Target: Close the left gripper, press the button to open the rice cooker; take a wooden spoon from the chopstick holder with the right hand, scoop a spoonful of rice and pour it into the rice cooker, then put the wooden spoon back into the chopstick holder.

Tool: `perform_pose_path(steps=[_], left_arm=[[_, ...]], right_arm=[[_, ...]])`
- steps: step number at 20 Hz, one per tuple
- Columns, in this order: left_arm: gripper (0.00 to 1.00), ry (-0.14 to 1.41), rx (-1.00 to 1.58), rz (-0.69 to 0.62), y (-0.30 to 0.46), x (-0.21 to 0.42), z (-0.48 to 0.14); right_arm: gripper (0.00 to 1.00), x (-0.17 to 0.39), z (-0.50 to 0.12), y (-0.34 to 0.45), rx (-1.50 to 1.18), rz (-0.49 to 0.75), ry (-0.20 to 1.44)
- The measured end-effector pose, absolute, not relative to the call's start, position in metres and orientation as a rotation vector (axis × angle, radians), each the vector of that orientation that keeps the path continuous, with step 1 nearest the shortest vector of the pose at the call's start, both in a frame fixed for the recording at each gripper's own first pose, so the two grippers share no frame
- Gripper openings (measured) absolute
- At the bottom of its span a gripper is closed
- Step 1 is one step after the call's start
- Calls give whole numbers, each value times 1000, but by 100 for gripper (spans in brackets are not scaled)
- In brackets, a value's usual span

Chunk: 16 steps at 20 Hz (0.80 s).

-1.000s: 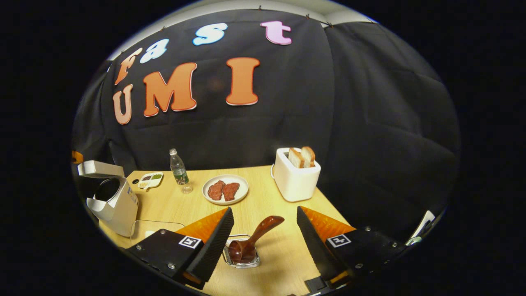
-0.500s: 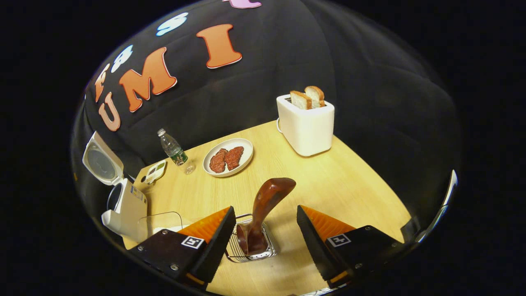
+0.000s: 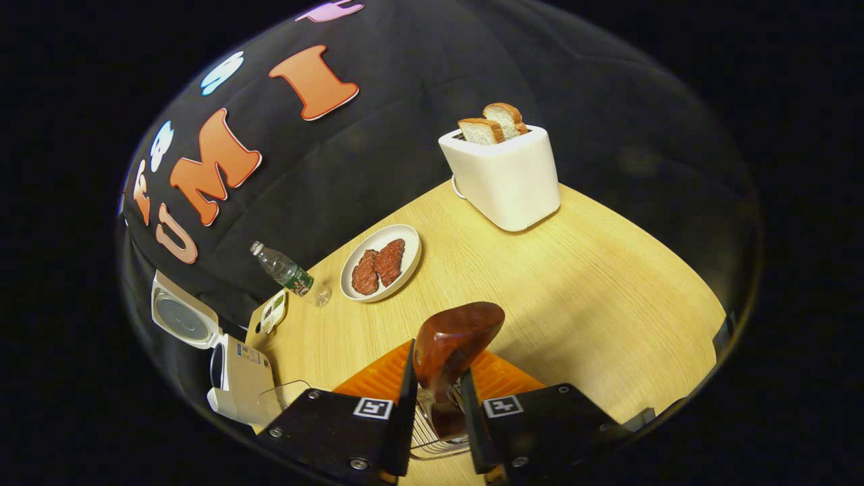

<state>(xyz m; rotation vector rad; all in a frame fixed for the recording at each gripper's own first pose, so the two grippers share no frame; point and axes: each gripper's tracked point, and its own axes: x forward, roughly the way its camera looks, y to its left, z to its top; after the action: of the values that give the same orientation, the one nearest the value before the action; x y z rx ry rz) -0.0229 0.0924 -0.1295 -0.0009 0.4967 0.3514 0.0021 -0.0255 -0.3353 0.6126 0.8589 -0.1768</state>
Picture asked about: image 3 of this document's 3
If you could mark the white round plate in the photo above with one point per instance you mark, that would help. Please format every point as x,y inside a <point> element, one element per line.
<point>398,246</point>

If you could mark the white rice cooker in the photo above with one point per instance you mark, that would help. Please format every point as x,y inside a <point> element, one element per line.
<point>246,385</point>

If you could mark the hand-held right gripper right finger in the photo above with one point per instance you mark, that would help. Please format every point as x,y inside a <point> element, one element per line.
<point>472,432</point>

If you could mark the red meat patty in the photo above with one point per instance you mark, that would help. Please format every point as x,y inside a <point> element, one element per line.
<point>365,273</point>
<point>390,262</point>

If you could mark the brown wooden spoon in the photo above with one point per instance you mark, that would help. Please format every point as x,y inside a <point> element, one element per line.
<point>452,344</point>

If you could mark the bread slice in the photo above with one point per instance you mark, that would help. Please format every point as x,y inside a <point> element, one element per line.
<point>506,118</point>
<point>480,131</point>

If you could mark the white divided condiment dish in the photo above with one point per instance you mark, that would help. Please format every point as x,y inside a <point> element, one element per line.
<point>273,312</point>

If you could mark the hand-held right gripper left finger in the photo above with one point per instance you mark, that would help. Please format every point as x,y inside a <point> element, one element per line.
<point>407,425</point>

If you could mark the white toaster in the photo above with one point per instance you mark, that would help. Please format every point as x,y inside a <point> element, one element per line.
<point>506,182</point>

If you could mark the clear plastic water bottle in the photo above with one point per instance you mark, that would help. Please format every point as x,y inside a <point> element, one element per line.
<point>287,271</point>

